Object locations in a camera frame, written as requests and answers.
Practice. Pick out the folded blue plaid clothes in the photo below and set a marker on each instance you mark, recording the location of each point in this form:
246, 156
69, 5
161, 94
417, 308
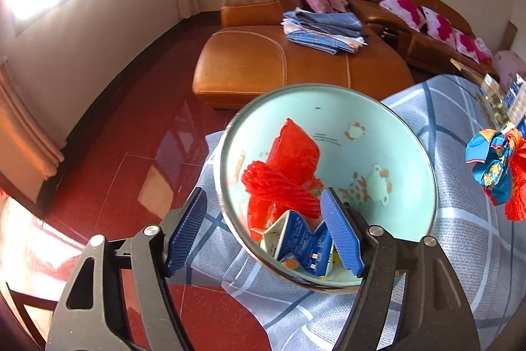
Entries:
324, 30

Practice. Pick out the dark wooden chair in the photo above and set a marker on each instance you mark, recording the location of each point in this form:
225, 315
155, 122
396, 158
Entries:
28, 305

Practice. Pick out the mint green trash bin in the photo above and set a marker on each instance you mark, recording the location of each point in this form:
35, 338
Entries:
370, 120

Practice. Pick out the brown leather chaise sofa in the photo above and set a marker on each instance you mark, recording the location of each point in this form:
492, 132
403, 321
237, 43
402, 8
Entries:
246, 63

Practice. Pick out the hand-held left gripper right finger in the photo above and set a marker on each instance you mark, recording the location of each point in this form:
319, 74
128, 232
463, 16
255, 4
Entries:
341, 231

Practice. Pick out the red mesh net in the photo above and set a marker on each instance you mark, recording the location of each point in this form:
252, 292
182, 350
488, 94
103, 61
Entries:
271, 182

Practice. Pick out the pink floral cloth bundle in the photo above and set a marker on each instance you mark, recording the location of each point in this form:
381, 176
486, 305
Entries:
484, 51

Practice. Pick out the red crinkled plastic wrapper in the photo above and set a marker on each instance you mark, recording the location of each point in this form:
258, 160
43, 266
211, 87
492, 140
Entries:
518, 194

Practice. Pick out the blue snack wrapper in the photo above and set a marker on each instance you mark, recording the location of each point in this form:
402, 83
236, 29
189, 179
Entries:
489, 170

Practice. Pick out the pale pink cloth cover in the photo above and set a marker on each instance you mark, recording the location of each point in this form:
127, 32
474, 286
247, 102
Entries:
509, 63

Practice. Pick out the round table with plaid cloth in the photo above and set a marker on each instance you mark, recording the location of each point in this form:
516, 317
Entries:
452, 252

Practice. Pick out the beige pleated cloth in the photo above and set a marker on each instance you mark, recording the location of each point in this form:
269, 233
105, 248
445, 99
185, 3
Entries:
28, 120

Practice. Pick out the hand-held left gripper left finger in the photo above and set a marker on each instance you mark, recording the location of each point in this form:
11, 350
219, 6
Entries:
185, 236

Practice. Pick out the gold foil wrapper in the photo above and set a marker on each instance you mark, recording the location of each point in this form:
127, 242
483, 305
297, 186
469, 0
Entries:
493, 110

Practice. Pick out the tall white carton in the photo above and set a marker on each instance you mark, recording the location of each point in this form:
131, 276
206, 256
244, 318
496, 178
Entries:
515, 94

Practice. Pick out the blue milk carton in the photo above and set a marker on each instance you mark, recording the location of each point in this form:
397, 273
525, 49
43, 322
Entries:
304, 248

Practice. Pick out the red plastic bag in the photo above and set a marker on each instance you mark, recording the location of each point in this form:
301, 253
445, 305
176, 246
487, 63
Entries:
296, 149

